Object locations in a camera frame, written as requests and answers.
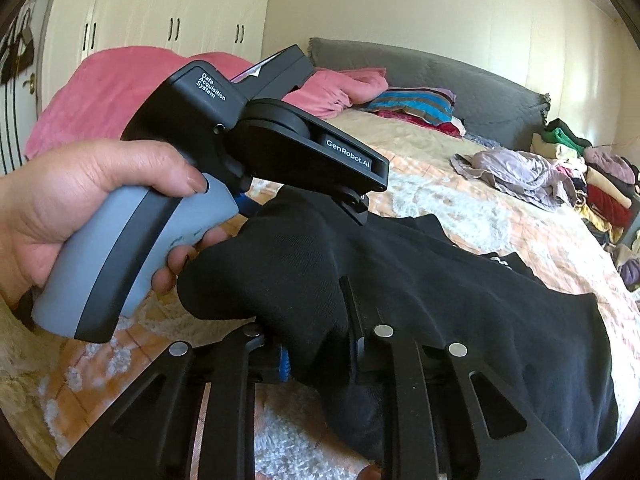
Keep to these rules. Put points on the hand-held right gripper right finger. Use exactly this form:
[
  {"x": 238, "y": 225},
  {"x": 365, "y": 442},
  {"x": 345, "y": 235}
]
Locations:
[{"x": 356, "y": 320}]

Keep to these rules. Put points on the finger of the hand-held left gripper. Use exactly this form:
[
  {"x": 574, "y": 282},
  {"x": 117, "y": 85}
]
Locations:
[
  {"x": 245, "y": 205},
  {"x": 354, "y": 205}
]

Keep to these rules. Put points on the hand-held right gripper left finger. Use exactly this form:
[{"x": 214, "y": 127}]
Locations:
[{"x": 286, "y": 362}]

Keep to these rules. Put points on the black garment with orange cuffs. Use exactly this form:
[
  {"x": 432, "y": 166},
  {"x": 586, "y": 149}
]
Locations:
[{"x": 450, "y": 285}]

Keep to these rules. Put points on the pile of mixed clothes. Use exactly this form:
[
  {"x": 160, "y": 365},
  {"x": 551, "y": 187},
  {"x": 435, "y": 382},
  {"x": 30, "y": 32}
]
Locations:
[{"x": 605, "y": 195}]

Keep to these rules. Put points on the person's left hand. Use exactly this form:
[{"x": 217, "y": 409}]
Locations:
[{"x": 60, "y": 195}]

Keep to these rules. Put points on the orange and white patterned blanket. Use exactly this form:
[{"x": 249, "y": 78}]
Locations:
[{"x": 450, "y": 200}]

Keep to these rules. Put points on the striped colourful cloth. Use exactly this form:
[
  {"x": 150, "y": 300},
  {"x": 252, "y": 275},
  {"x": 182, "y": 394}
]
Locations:
[{"x": 415, "y": 105}]

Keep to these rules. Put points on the grey headboard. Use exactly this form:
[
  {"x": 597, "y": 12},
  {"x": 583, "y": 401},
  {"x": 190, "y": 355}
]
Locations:
[{"x": 450, "y": 75}]

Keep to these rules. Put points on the crumpled lilac grey garment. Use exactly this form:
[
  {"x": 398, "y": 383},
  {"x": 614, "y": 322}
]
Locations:
[{"x": 515, "y": 170}]

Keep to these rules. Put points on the pink blanket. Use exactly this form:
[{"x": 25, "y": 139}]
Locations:
[{"x": 100, "y": 90}]

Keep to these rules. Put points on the cream wardrobe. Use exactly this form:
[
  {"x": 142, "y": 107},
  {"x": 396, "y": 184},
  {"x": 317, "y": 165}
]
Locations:
[{"x": 150, "y": 0}]

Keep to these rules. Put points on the white door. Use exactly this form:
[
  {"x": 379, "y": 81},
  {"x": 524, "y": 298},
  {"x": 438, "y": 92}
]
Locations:
[{"x": 15, "y": 125}]

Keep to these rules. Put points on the dark hanging bag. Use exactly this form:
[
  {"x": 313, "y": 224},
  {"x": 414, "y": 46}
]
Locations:
[{"x": 17, "y": 45}]

